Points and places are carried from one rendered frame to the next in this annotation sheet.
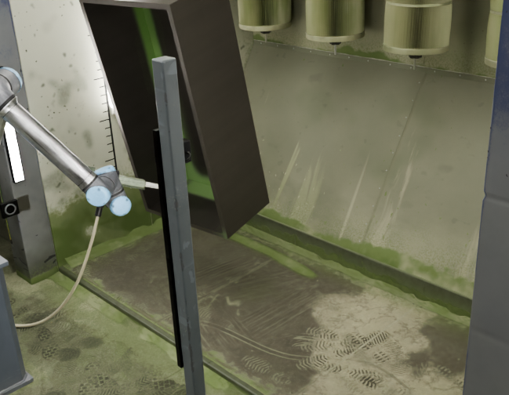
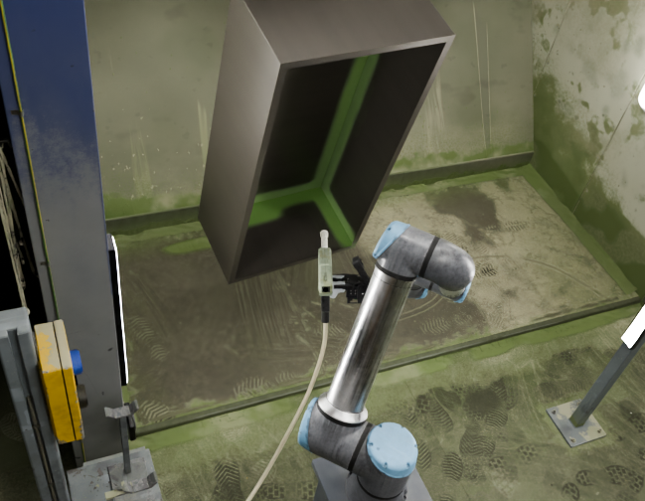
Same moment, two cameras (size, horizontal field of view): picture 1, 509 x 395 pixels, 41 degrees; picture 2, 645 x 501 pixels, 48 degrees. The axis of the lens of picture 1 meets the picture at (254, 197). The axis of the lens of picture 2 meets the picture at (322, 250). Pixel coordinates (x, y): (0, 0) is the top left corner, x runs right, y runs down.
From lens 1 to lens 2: 3.64 m
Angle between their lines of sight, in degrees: 64
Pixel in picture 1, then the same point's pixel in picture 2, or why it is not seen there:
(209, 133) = (388, 154)
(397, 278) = not seen: hidden behind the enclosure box
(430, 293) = (407, 180)
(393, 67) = not seen: outside the picture
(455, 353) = (476, 212)
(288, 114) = (161, 73)
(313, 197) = not seen: hidden behind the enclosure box
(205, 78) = (402, 96)
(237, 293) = (310, 292)
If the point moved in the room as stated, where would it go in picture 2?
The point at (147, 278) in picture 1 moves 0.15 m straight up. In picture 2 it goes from (226, 353) to (227, 332)
